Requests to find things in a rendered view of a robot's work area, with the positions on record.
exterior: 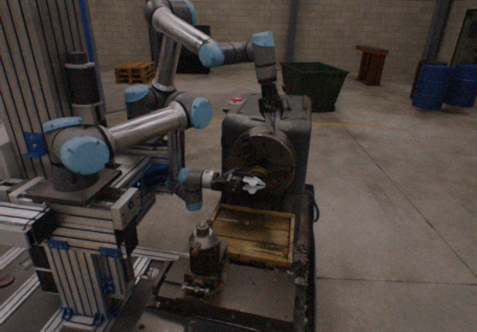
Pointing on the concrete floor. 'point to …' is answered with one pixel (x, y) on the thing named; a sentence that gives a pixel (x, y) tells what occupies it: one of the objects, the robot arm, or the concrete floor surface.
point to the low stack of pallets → (135, 72)
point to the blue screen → (90, 35)
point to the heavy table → (371, 64)
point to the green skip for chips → (314, 83)
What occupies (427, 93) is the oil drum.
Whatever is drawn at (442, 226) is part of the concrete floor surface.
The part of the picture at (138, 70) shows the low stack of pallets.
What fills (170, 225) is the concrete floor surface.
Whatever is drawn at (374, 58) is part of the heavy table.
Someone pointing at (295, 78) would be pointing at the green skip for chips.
